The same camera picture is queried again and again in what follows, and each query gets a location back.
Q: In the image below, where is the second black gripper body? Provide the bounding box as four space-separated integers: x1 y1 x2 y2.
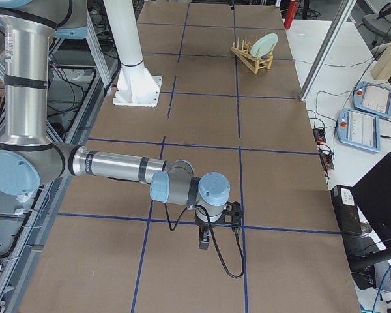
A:
195 201 242 232

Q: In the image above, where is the light green ceramic plate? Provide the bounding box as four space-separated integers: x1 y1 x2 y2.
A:
250 33 278 57

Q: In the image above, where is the wooden plate rack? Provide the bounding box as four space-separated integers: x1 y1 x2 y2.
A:
231 38 274 74

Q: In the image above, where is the brown paper table cover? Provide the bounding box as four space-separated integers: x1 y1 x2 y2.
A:
18 3 362 313

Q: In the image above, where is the black monitor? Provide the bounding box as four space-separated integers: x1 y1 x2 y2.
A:
330 151 391 291

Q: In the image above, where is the near teach pendant tablet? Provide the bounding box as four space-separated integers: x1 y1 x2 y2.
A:
336 108 381 153

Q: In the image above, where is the teach pendant tablet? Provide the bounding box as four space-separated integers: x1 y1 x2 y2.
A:
336 108 381 153
353 81 391 119

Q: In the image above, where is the far teach pendant tablet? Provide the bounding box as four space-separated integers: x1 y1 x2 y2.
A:
353 81 391 119

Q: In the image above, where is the red cylinder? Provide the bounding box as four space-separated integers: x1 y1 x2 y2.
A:
284 0 298 29

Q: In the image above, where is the grey office chair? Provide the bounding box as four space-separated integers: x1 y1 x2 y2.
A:
361 1 391 47

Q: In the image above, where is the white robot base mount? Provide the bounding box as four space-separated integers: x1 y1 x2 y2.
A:
104 0 162 108

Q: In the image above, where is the wooden post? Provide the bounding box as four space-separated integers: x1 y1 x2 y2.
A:
371 43 391 80

